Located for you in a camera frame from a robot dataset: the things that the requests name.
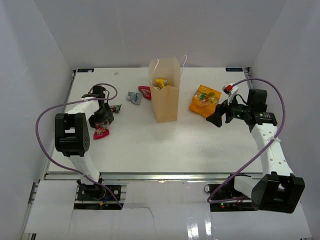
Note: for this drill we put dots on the red snack pouch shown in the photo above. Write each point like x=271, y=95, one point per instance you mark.
x=145, y=91

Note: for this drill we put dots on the silver blue snack packet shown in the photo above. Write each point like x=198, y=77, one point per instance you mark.
x=134, y=97

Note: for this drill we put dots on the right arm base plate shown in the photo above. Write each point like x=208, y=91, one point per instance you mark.
x=230, y=204

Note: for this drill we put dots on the orange gummy candy bag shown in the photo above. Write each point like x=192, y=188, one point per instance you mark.
x=204, y=101

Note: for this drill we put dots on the right blue table label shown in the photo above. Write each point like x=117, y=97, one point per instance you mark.
x=234, y=69

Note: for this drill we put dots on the aluminium table edge rail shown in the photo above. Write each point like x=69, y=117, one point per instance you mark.
x=144, y=176

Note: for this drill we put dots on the left blue table label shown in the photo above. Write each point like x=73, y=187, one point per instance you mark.
x=85, y=70

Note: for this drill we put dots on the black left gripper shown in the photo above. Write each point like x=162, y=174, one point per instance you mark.
x=107, y=116

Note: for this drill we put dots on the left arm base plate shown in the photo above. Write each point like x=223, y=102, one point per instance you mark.
x=92, y=197

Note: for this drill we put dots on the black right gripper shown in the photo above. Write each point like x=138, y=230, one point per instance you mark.
x=220, y=110

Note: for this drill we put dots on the yellow snack bar wrapper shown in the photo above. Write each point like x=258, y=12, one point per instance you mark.
x=160, y=83

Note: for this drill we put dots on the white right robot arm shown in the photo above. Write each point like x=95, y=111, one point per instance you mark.
x=279, y=190

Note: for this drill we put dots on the red candy bag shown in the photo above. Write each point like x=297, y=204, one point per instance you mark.
x=101, y=131

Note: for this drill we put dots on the purple candy bar wrapper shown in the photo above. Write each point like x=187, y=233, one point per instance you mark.
x=115, y=108

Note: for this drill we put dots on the brown paper bag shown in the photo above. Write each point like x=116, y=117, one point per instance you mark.
x=165, y=102

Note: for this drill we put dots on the blue table label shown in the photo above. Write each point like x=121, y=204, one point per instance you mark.
x=234, y=69
x=85, y=70

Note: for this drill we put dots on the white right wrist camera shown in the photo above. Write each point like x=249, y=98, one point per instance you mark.
x=231, y=90

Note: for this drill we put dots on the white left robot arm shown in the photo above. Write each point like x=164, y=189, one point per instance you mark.
x=71, y=132

